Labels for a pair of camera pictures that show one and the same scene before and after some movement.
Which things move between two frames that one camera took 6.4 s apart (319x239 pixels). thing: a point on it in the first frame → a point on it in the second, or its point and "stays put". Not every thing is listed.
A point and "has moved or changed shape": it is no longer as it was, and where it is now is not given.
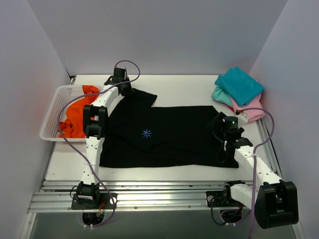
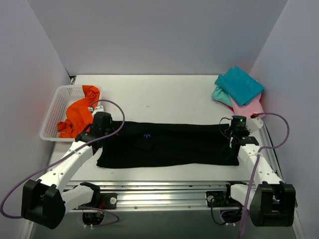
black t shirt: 135,133 has moved or changed shape
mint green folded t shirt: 221,95 stays put
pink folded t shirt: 254,110 stays put
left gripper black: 126,89 → 106,128
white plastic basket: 64,95 stays put
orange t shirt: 73,127 stays put
